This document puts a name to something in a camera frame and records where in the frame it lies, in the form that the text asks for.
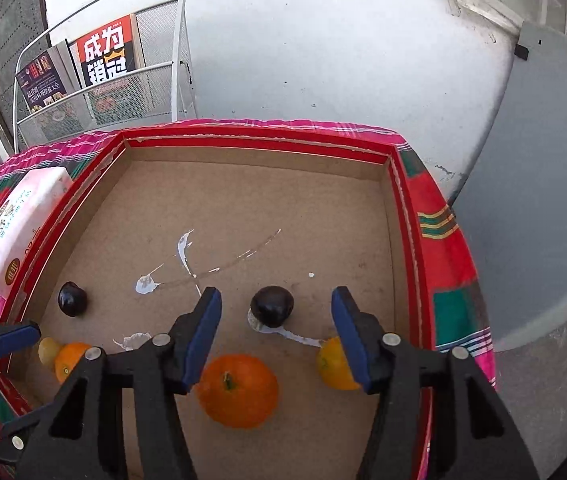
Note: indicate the dark cookbook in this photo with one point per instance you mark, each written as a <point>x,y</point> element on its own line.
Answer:
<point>43,85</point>

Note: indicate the small orange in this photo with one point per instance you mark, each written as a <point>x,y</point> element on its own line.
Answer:
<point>336,370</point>
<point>71,360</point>

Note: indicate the red cardboard box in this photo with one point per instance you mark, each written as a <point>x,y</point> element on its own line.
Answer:
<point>263,185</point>

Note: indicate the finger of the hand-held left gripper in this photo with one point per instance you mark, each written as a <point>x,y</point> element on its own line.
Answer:
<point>13,440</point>
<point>8,336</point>

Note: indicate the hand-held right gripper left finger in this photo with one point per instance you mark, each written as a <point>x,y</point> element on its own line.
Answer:
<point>203,332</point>

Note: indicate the large orange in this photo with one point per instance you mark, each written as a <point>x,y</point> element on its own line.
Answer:
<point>238,390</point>

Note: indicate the pink tissue pack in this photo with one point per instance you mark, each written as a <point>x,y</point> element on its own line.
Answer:
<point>18,230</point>

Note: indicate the studded grey door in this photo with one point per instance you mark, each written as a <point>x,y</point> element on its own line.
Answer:
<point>8,35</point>

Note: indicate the small green yellow fruit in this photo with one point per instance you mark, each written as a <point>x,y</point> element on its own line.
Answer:
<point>49,350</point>

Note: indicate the plaid tablecloth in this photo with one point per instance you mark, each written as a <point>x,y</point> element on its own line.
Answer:
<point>443,260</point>

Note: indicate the white metal mesh rack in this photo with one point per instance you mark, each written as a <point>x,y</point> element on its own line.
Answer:
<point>163,35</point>

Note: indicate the red and black book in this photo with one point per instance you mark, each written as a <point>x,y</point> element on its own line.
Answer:
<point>106,55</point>

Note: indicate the dark purple plum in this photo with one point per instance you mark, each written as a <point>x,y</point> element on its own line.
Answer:
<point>271,306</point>
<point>73,299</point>

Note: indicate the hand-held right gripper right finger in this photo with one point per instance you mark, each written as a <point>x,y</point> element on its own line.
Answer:
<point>351,332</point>

